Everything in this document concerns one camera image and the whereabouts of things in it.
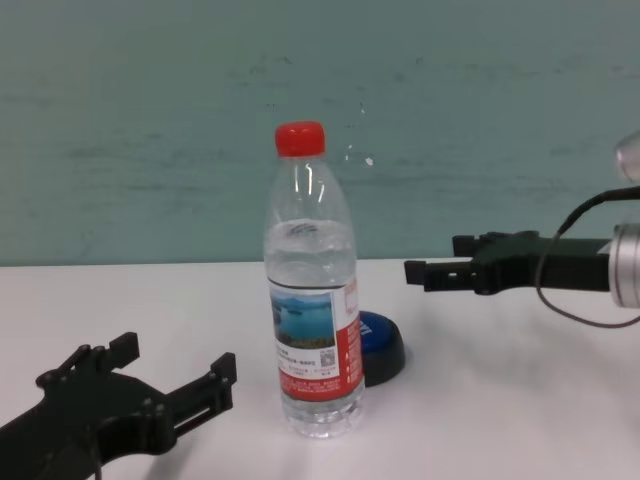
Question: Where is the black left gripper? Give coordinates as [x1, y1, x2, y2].
[0, 331, 237, 480]

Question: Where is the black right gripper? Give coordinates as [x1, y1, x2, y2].
[404, 230, 614, 297]

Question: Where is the blue push button black base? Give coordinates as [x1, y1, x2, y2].
[359, 310, 407, 388]

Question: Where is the clear red-capped water bottle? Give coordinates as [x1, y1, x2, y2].
[263, 121, 369, 440]

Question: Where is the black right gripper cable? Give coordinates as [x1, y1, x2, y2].
[535, 185, 640, 330]

